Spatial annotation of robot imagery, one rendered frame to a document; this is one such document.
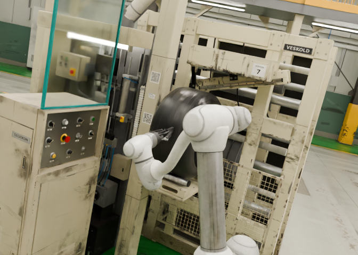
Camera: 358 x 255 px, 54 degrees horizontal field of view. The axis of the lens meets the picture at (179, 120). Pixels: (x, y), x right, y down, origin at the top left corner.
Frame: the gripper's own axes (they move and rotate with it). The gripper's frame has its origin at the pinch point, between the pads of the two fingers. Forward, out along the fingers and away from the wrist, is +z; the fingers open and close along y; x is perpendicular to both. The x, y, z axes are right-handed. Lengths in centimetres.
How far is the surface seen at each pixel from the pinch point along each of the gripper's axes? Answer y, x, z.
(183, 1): 25, -73, 42
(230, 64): -10, -37, 56
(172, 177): -0.5, 35.8, 12.5
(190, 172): -12.0, 29.0, 14.2
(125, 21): 85, -53, 61
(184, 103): 0.5, -14.5, 15.3
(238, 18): 296, -49, 920
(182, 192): -11.0, 42.0, 9.1
